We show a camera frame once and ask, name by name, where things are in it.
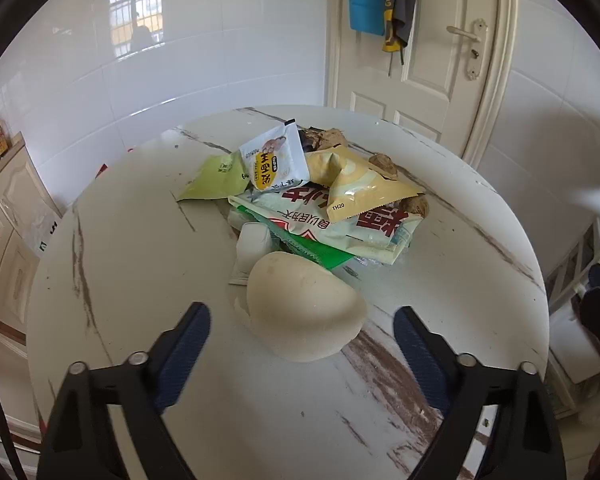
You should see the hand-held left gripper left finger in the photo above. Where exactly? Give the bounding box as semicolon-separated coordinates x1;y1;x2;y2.
36;301;212;480

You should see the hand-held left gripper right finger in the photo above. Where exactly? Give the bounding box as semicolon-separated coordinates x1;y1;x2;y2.
393;305;567;480

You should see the cream steamed bun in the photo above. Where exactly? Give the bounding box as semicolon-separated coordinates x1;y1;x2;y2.
234;251;368;362

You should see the green plastic wrapper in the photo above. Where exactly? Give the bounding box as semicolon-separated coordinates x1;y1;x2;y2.
265;220;356;270

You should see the large white red-print bag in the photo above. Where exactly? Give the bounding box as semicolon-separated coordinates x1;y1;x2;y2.
228;187;423;267

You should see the light green snack packet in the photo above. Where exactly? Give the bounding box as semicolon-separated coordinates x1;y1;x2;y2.
175;154;249;203

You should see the yellow chip bag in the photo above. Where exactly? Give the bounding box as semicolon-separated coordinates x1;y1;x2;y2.
305;145;426;224

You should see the white yellow snack packet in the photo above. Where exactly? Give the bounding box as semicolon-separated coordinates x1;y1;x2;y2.
238;119;311;192

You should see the white shoe rack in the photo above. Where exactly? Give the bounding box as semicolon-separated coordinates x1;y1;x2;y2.
545;210;600;416

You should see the cream wooden cabinet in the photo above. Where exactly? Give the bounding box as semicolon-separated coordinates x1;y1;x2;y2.
0;132;63;311

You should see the white panel door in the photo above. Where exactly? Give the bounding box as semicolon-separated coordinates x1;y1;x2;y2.
325;0;518;161

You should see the grey hanging garment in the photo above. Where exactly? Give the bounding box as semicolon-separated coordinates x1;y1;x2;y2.
375;0;421;66

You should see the cream door handle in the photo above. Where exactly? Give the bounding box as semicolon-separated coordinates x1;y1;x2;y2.
446;18;487;81

